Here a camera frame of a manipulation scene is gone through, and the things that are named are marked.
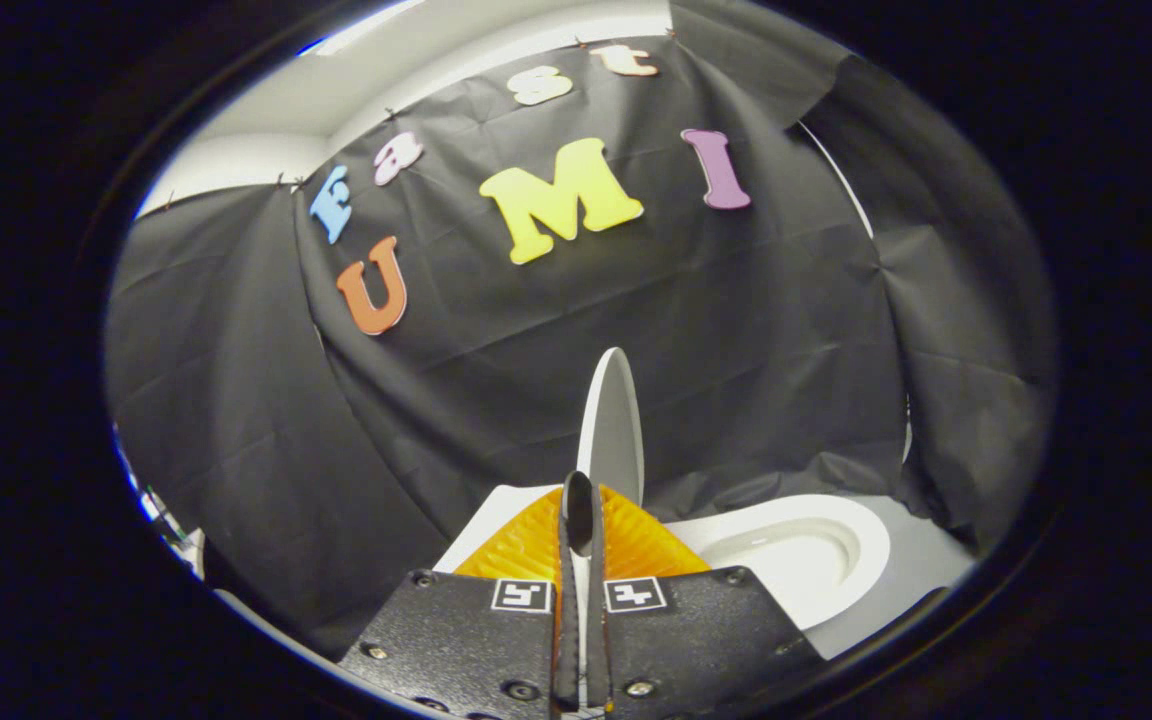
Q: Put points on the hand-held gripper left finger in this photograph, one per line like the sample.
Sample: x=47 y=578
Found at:
x=466 y=640

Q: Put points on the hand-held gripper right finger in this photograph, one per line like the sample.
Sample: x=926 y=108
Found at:
x=696 y=630

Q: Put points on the white toilet lid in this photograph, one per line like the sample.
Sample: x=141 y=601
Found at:
x=611 y=430

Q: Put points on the white toilet bowl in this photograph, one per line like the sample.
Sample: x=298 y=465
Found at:
x=796 y=555

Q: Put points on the white toilet tank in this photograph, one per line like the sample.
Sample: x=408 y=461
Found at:
x=486 y=515

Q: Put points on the black backdrop cloth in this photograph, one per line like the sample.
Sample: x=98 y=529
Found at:
x=736 y=350

